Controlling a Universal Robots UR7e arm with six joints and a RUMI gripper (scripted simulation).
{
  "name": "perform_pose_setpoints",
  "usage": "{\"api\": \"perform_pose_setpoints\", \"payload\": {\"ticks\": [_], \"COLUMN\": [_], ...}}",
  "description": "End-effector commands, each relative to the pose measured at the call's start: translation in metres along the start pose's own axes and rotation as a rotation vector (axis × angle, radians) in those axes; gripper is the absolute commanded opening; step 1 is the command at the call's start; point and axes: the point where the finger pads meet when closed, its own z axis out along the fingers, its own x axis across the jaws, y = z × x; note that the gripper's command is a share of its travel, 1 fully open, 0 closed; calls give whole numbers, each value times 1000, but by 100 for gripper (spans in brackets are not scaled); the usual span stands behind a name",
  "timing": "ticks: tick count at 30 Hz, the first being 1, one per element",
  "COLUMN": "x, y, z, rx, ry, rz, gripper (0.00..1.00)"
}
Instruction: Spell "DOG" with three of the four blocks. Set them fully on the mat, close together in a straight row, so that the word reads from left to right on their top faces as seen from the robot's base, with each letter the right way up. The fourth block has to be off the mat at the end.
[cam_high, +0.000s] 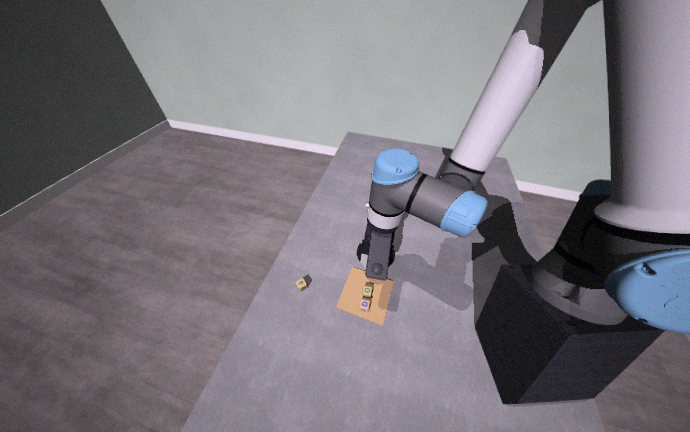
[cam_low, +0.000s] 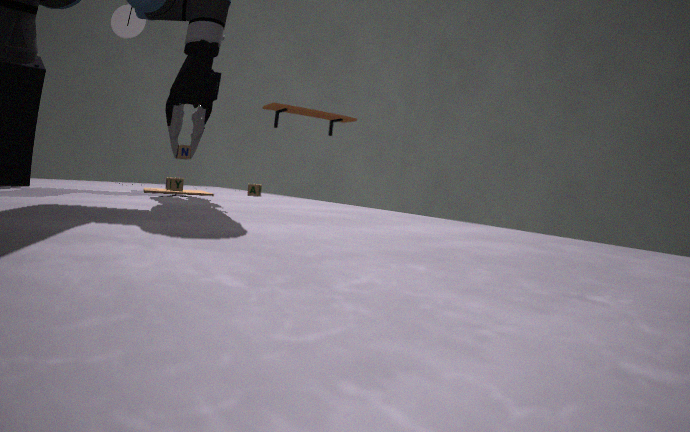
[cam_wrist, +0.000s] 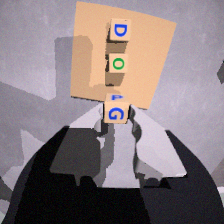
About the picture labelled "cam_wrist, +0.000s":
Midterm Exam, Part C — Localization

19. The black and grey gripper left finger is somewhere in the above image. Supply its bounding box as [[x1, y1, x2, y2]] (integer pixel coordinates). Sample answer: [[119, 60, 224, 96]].
[[1, 103, 105, 224]]

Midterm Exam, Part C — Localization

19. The peach flat mat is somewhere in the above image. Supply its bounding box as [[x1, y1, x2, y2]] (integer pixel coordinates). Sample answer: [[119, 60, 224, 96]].
[[70, 1, 177, 109]]

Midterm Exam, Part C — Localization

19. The cream letter block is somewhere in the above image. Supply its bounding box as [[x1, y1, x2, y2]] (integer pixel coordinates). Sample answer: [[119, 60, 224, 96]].
[[110, 19, 132, 42], [109, 53, 128, 73], [104, 93, 130, 124]]

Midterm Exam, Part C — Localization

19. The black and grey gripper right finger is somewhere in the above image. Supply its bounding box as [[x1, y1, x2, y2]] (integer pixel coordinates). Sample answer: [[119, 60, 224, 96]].
[[128, 104, 224, 224]]

